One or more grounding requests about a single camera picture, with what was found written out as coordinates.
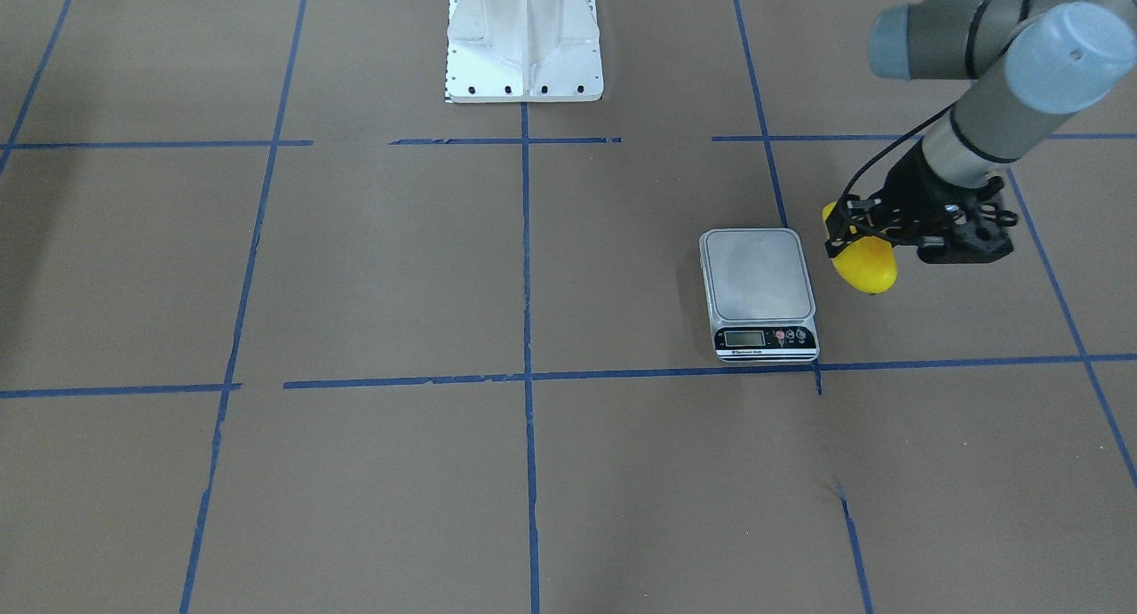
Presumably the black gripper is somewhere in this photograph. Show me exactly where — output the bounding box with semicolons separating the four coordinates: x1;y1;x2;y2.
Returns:
824;141;987;258

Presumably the yellow mango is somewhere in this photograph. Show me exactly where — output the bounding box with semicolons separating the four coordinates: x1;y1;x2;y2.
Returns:
825;233;898;294

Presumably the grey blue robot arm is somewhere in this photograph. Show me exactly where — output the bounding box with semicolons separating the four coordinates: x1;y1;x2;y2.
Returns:
823;0;1134;263

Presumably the silver digital kitchen scale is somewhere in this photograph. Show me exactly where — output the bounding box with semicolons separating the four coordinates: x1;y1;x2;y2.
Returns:
699;227;820;364

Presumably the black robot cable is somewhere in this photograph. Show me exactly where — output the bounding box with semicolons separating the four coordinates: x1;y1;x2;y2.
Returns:
839;0;1049;208

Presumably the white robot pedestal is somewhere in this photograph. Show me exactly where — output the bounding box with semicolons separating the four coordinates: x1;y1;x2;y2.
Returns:
445;0;605;103

